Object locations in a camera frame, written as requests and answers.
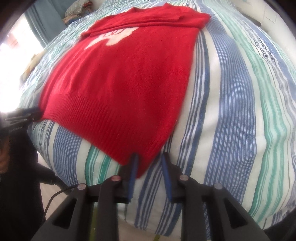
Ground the black cable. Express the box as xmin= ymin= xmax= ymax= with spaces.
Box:
xmin=43 ymin=184 xmax=78 ymax=223

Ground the person's left hand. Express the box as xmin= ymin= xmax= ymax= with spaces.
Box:
xmin=0 ymin=137 xmax=10 ymax=174

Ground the striped blue green bedspread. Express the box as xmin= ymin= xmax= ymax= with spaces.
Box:
xmin=20 ymin=1 xmax=295 ymax=237

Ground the red knit sweater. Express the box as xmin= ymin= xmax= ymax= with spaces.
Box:
xmin=39 ymin=3 xmax=211 ymax=176

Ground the teal blue curtain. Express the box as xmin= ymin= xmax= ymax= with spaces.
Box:
xmin=25 ymin=0 xmax=75 ymax=47

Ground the pile of clothes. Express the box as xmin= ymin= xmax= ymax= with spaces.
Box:
xmin=63 ymin=0 xmax=93 ymax=24

